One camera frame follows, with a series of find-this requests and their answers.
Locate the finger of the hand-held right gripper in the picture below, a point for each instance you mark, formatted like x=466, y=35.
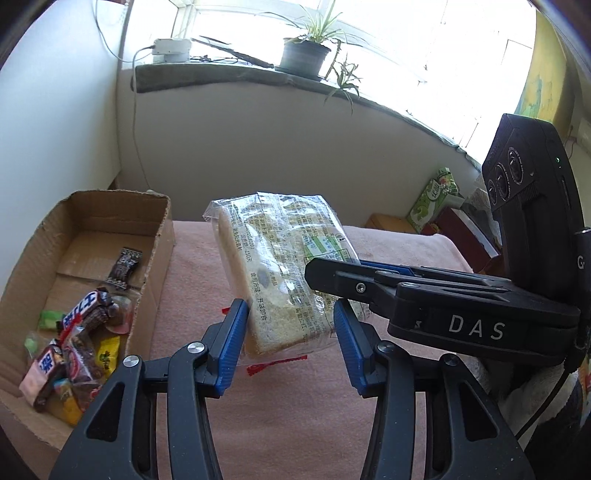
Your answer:
x=392, y=267
x=337, y=277

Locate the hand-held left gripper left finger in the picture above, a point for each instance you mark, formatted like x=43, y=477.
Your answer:
x=233, y=341

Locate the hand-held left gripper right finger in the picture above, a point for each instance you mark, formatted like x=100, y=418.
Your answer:
x=348, y=350

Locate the sliced bread loaf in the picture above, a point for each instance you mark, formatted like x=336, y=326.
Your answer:
x=277, y=258

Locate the small black snack packet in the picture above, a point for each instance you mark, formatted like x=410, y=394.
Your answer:
x=123, y=267

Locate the small chocolate bar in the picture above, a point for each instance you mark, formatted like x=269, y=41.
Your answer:
x=85, y=311

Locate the clear packet dark snack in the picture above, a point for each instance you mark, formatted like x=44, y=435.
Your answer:
x=81, y=360

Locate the round green candy clear wrapper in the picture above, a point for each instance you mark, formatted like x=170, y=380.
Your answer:
x=51, y=320

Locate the brown cardboard box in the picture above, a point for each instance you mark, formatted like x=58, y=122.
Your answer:
x=92, y=217

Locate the large chocolate bar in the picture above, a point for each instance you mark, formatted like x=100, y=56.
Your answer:
x=46, y=367

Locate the pink candy packet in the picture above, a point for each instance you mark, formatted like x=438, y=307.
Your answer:
x=30, y=385

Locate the person's right hand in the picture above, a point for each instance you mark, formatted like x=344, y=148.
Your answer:
x=531, y=392

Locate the brown wooden box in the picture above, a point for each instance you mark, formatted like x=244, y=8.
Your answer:
x=388, y=222

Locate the red green snack packet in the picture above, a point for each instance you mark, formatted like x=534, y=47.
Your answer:
x=272, y=364

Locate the dark red box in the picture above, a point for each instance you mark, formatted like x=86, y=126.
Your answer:
x=466, y=230

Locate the green tissue box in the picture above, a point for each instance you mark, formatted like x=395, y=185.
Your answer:
x=434, y=203

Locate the pink tablecloth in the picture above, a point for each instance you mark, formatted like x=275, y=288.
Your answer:
x=286, y=424

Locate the yellow green candy packet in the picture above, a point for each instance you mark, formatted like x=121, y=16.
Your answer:
x=67, y=406

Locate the small trailing plant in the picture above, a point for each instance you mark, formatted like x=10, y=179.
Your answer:
x=344, y=76

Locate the potted spider plant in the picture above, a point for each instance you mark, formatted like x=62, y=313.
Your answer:
x=304, y=57

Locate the white power adapter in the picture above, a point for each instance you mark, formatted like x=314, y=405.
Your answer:
x=171, y=50

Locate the yellow green wall painting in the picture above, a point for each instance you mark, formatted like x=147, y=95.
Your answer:
x=542, y=78

